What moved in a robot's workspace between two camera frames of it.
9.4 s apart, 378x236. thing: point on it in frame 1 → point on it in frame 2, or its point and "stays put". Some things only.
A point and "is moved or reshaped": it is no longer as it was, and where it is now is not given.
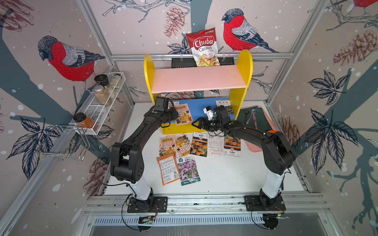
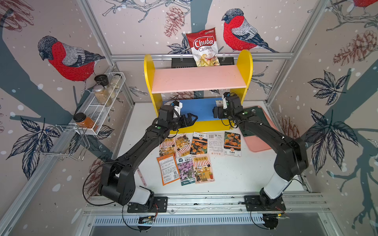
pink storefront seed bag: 215,143 stays put
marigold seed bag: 232,146 stays put
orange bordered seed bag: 168,168 stays put
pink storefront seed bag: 183,144 stays put
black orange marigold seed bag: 199,145 stays put
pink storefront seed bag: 184,116 is moved or reshaped
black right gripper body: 209,126 → 221,113
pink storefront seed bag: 167,145 stays put
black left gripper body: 171,114 → 182,121
